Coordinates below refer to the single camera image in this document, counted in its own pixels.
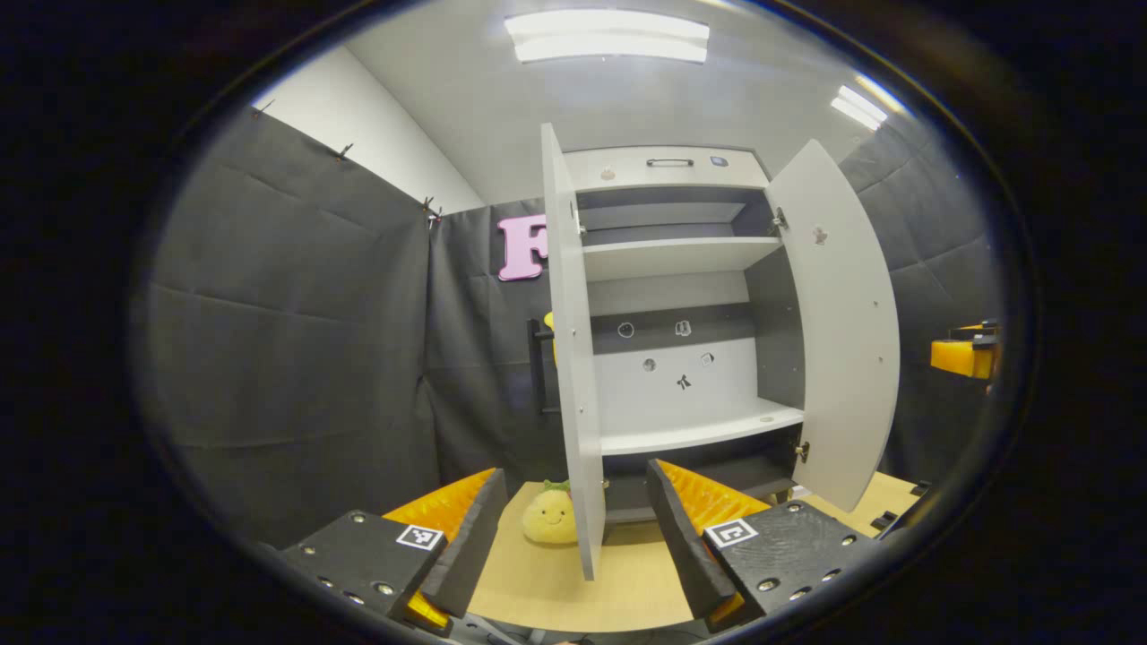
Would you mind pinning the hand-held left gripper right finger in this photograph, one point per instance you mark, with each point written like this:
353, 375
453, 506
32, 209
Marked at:
685, 546

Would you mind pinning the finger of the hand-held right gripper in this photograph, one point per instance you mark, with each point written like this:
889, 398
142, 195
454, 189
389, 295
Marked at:
959, 356

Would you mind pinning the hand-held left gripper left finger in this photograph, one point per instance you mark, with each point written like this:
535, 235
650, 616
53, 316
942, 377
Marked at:
475, 546

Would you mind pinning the grey cabinet door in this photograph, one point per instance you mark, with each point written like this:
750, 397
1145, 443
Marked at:
573, 376
842, 340

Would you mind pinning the white cabinet shelf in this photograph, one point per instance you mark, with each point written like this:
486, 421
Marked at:
699, 434
672, 260

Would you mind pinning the metal door hinge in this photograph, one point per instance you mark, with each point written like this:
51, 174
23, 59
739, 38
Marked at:
779, 219
801, 451

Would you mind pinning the grey double-door shoe cabinet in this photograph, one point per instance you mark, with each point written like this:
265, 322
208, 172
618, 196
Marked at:
627, 170

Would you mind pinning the yellow plush toy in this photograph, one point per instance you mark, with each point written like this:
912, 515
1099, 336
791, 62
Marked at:
548, 518

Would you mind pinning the black backdrop cloth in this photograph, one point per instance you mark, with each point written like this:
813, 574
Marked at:
296, 358

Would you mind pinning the large ceiling light panel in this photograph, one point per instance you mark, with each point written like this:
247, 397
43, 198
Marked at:
609, 36

